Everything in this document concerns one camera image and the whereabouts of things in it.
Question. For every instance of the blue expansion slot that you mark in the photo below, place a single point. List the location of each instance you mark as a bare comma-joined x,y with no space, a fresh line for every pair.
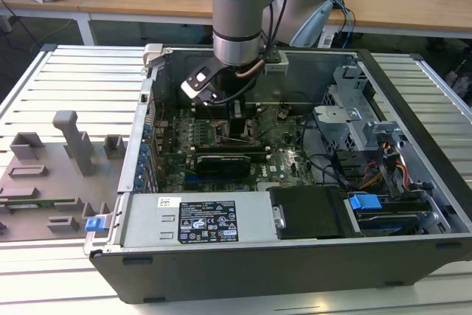
191,183

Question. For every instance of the blue slot clip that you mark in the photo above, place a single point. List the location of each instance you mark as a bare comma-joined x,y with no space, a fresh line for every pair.
141,172
144,151
138,183
148,131

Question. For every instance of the black plastic shroud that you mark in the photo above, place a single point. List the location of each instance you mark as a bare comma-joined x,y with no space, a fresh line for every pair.
313,211

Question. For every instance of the black and grey PC case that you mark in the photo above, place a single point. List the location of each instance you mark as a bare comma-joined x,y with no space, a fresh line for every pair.
258,274

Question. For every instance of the blue case latch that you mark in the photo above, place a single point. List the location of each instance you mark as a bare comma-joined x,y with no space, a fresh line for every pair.
93,224

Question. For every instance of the grey wrist camera block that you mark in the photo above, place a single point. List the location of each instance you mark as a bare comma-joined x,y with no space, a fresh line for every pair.
276,66

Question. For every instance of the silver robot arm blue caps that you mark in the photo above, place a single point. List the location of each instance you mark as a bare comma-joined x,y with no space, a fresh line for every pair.
237,23

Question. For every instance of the coin cell battery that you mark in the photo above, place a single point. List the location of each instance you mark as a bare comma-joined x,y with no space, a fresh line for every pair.
283,114

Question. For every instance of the white power adapter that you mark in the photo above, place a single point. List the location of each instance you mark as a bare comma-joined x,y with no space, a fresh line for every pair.
327,40

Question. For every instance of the silver power supply unit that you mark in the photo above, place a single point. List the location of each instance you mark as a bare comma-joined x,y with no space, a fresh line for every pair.
144,223

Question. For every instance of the pale blue teach pendant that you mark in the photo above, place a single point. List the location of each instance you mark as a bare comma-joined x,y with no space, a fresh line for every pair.
313,23

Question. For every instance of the hard disk in blue carrier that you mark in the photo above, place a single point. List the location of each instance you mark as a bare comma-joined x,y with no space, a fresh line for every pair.
363,204

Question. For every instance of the green motherboard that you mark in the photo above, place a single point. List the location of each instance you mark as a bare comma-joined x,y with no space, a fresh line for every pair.
284,162

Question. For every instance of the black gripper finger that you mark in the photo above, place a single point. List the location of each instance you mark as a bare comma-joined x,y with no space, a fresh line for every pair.
241,123

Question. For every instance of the grey parts rack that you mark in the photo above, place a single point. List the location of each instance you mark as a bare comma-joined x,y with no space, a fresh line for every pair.
55,186

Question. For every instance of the green RAM stick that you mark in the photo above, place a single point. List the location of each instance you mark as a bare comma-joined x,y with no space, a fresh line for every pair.
40,204

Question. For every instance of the silver metal drive cage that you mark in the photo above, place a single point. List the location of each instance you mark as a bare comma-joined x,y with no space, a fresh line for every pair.
332,127

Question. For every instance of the long wooden desk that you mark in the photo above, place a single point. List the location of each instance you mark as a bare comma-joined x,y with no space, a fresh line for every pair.
110,3

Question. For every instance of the black graphics card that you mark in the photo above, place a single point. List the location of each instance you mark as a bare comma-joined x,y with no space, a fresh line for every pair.
223,168

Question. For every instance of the CPU socket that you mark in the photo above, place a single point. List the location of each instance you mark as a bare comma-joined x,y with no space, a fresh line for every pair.
221,132

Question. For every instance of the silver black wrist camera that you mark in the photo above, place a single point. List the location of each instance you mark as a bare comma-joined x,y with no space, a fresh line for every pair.
197,80

